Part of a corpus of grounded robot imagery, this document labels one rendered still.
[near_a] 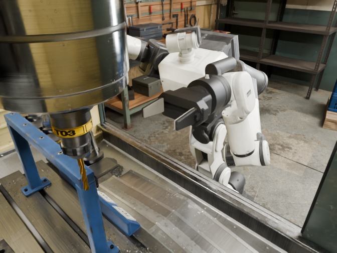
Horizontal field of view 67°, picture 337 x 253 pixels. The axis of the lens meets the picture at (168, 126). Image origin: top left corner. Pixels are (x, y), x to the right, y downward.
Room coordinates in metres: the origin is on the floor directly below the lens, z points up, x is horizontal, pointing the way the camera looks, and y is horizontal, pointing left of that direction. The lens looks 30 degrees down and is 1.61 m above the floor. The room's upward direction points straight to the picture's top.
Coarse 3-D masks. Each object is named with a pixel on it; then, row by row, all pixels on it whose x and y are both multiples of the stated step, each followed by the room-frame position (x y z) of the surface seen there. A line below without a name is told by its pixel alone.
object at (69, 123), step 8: (88, 112) 0.29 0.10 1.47; (56, 120) 0.27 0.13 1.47; (64, 120) 0.27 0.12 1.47; (72, 120) 0.27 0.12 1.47; (80, 120) 0.27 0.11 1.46; (88, 120) 0.29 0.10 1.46; (64, 128) 0.27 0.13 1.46; (72, 128) 0.27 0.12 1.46; (56, 136) 0.27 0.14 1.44; (80, 136) 0.27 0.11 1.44
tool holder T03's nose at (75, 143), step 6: (72, 138) 0.27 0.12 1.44; (78, 138) 0.28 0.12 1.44; (84, 138) 0.28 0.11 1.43; (90, 138) 0.30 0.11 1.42; (60, 144) 0.29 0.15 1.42; (66, 144) 0.27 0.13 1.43; (72, 144) 0.27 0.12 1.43; (78, 144) 0.28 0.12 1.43; (84, 144) 0.28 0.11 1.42; (90, 144) 0.29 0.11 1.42; (66, 150) 0.27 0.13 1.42; (72, 150) 0.27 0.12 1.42; (78, 150) 0.27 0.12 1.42; (84, 150) 0.28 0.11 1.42; (72, 156) 0.27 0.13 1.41; (78, 156) 0.28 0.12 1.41; (84, 156) 0.28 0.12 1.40
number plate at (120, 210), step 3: (114, 207) 0.60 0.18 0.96; (117, 207) 0.61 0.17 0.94; (117, 210) 0.59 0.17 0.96; (120, 210) 0.59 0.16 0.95; (123, 210) 0.61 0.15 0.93; (123, 213) 0.58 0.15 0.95; (126, 213) 0.59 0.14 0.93; (126, 216) 0.56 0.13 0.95; (129, 216) 0.58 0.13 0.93; (132, 219) 0.57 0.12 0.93
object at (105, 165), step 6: (96, 162) 0.51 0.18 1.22; (102, 162) 0.51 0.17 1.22; (108, 162) 0.51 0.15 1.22; (114, 162) 0.51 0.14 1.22; (90, 168) 0.48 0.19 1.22; (96, 168) 0.48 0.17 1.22; (102, 168) 0.48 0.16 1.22; (108, 168) 0.48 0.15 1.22; (114, 168) 0.49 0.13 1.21; (96, 174) 0.46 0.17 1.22; (102, 174) 0.46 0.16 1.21
